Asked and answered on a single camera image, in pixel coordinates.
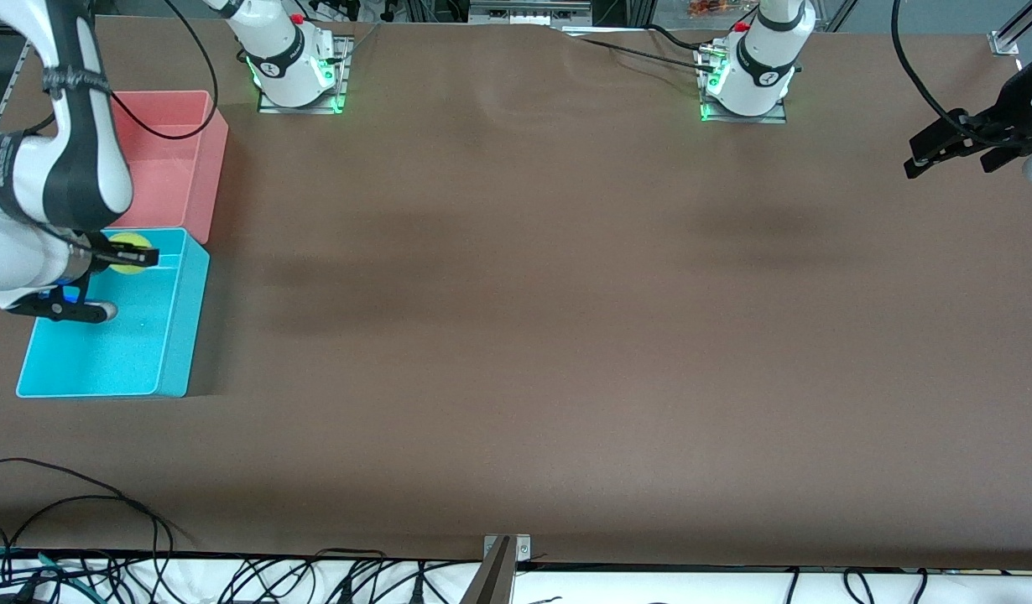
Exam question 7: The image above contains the aluminium profile with bracket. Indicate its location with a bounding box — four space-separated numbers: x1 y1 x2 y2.
988 0 1032 58

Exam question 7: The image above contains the blue plastic bin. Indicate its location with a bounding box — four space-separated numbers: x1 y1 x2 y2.
15 227 211 398

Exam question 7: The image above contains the grey metal pole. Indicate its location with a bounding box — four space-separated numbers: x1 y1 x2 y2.
457 537 517 604

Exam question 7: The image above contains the aluminium box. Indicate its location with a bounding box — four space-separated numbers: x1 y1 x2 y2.
468 0 594 26

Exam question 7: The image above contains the yellow-green tennis ball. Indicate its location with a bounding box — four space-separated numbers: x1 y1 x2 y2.
109 233 156 276

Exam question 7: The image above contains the black cable across table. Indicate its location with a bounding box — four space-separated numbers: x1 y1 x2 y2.
558 29 718 72

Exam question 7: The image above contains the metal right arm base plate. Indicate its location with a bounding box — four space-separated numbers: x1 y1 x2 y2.
258 35 354 115

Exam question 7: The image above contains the pink plastic bin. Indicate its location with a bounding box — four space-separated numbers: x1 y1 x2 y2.
105 91 230 245

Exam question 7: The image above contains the small metal bracket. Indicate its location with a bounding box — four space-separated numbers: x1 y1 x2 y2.
482 534 532 561

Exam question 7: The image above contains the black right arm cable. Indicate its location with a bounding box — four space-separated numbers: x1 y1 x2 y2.
105 0 220 141

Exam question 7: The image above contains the long black looped cable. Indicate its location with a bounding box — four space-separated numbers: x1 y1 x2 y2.
0 457 177 559

